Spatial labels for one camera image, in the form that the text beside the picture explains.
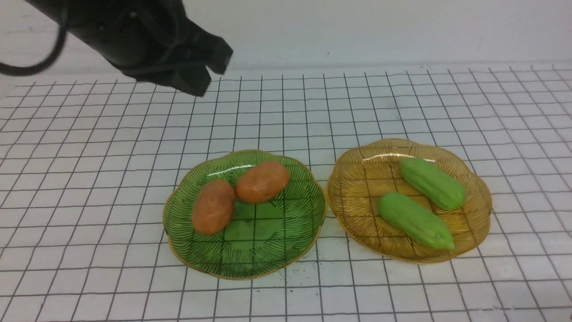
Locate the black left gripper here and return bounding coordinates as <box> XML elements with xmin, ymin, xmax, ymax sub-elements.
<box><xmin>67</xmin><ymin>0</ymin><xmax>234</xmax><ymax>97</ymax></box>

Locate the orange potato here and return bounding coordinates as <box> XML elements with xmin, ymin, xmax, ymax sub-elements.
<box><xmin>235</xmin><ymin>160</ymin><xmax>290</xmax><ymax>204</ymax></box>
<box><xmin>191</xmin><ymin>178</ymin><xmax>236</xmax><ymax>236</ymax></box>

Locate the green gourd one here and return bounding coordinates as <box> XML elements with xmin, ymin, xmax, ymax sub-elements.
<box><xmin>398</xmin><ymin>157</ymin><xmax>467</xmax><ymax>211</ymax></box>

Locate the green gourd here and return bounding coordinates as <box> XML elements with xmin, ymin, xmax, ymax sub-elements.
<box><xmin>378</xmin><ymin>192</ymin><xmax>455</xmax><ymax>250</ymax></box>

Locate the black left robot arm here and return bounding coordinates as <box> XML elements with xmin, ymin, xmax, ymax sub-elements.
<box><xmin>29</xmin><ymin>0</ymin><xmax>233</xmax><ymax>97</ymax></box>

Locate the green ribbed glass plate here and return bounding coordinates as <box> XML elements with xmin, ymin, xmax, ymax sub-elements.
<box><xmin>163</xmin><ymin>149</ymin><xmax>328</xmax><ymax>280</ymax></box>

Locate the amber ribbed glass plate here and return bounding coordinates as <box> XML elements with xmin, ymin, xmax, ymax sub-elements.
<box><xmin>326</xmin><ymin>138</ymin><xmax>493</xmax><ymax>264</ymax></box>

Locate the black left camera cable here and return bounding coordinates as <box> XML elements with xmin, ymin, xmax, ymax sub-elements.
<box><xmin>0</xmin><ymin>0</ymin><xmax>67</xmax><ymax>76</ymax></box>

